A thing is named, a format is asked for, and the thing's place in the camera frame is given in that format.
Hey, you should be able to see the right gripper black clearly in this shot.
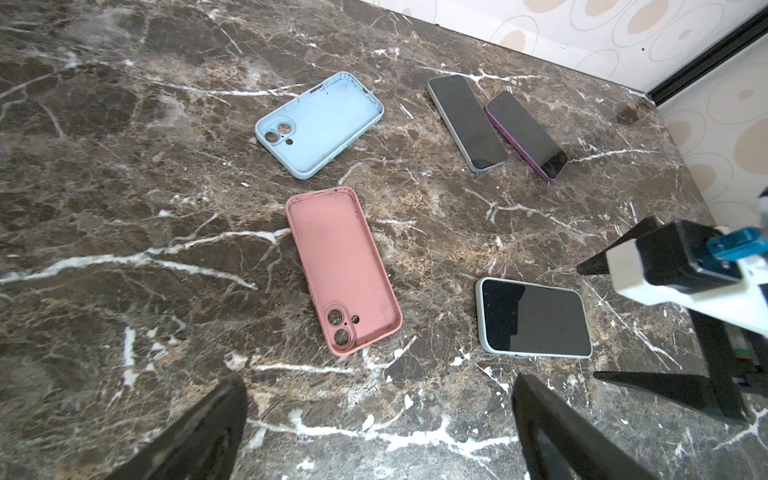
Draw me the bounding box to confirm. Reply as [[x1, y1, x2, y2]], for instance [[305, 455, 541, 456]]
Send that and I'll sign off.
[[576, 216, 767, 423]]

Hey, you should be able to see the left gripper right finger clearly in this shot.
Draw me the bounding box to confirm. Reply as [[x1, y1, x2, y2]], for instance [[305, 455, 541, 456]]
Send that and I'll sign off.
[[512, 375, 654, 479]]

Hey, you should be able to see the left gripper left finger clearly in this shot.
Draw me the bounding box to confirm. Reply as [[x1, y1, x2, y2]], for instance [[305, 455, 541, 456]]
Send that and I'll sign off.
[[108, 375, 248, 479]]

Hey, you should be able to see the black phone silver edge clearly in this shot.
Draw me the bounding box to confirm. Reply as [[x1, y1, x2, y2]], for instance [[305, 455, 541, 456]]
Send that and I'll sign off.
[[479, 278, 593, 358]]

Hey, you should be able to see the light blue case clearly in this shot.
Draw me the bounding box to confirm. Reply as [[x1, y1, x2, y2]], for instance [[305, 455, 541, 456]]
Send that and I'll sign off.
[[254, 71, 384, 180], [475, 276, 595, 361]]

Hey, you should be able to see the black phone purple edge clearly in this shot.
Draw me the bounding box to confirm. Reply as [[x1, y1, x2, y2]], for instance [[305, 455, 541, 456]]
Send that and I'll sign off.
[[484, 91, 568, 182]]

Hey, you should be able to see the pink phone case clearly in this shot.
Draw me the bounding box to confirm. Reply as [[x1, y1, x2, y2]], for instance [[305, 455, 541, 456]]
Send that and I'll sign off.
[[286, 186, 403, 357]]

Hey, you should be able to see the black phone grey edge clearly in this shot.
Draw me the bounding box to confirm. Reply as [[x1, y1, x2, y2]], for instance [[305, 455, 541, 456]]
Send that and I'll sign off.
[[427, 75, 509, 173]]

